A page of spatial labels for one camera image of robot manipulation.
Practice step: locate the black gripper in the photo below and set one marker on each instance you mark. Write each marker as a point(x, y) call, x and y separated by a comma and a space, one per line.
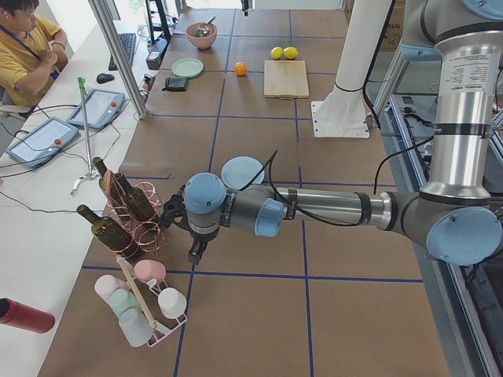
point(200, 238)

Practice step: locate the orange mandarin fruit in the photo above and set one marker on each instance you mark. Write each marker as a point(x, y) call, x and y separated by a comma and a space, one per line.
point(240, 69)

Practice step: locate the light green ceramic plate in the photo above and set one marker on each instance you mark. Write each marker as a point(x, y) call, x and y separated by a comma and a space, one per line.
point(187, 67)

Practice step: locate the pink cup upper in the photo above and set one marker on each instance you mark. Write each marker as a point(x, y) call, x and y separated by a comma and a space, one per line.
point(148, 269)

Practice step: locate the white cup rack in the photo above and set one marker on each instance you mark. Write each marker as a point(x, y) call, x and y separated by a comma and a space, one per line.
point(147, 296)

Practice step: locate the white cup right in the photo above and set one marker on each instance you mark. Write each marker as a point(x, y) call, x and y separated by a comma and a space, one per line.
point(172, 303)

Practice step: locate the dark wine bottle right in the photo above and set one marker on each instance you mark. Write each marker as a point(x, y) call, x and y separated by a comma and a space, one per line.
point(135, 199)

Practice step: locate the dark wine bottle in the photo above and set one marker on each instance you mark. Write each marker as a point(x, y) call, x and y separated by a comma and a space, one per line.
point(111, 234)
point(107, 183)
point(135, 199)

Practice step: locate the dark wine bottle left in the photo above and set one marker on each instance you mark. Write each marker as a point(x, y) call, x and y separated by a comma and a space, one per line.
point(111, 234)

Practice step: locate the green cup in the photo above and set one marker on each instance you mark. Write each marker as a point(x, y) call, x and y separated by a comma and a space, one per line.
point(121, 300)

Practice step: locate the pale pink cup left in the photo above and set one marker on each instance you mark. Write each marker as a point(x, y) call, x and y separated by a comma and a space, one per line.
point(105, 285)

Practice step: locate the pale blue cup bottom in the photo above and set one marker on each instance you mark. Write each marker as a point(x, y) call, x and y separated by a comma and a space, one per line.
point(135, 327)

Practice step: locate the green tipped grabber stick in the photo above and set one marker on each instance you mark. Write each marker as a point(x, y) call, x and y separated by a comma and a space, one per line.
point(91, 172)

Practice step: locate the dark grey folded cloth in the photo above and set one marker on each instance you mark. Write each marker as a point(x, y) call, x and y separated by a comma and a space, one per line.
point(176, 84)

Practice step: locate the teach pendant far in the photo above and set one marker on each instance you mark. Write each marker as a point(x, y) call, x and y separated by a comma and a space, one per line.
point(102, 106)

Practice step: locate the teach pendant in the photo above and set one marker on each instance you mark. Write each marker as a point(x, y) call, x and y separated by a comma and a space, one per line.
point(44, 142)
point(102, 106)

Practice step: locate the teach pendant near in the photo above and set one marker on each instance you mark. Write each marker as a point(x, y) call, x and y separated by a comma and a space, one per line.
point(44, 142)

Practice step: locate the bamboo cutting board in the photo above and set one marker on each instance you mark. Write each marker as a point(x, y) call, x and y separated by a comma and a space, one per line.
point(285, 79)

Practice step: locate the black computer mouse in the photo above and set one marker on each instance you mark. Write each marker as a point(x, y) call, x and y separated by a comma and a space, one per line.
point(103, 78)

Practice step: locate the upper yellow lemon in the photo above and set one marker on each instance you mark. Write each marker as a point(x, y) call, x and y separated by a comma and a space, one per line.
point(277, 53)

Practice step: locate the yellow lemon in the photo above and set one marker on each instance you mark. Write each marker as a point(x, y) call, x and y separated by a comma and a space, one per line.
point(277, 53)
point(290, 53)

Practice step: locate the pink bowl with ice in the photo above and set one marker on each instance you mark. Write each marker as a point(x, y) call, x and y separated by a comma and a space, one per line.
point(201, 42)

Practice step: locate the lower yellow lemon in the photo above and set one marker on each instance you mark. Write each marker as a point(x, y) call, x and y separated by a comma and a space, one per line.
point(290, 53)

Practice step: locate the person in yellow shirt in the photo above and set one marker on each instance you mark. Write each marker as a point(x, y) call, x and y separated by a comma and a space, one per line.
point(33, 52)

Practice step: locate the copper wire bottle rack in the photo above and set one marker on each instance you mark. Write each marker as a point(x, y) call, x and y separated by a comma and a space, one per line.
point(147, 234)

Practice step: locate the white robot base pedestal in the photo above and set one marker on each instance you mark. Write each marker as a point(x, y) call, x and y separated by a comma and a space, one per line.
point(342, 113)

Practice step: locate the aluminium frame post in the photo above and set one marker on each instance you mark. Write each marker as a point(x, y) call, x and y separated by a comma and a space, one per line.
point(104, 19)

